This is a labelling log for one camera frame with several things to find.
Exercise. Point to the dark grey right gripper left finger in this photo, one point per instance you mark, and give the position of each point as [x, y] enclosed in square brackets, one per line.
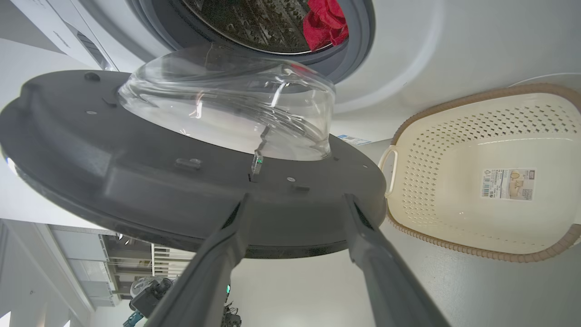
[209, 281]

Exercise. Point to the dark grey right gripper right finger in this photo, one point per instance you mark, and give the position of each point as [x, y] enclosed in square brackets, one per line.
[386, 290]

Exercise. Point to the dark round washing machine door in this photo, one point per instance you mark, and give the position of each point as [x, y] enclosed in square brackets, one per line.
[136, 190]

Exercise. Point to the red garment with white trim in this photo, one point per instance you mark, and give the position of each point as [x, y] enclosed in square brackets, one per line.
[324, 22]

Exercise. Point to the cream perforated laundry basket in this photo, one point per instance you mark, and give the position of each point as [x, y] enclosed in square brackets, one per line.
[445, 218]

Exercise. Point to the white front-load washing machine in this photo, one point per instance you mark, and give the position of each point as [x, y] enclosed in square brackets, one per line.
[408, 54]

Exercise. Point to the cream metal railing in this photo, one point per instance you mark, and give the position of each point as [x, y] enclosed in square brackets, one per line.
[168, 261]

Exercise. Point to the blue energy label sticker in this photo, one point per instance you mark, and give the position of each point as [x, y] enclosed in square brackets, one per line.
[353, 140]

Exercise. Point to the paper product label sticker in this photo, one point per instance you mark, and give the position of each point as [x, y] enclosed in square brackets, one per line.
[508, 184]

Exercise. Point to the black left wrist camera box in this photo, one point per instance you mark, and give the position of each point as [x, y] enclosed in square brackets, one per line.
[150, 295]

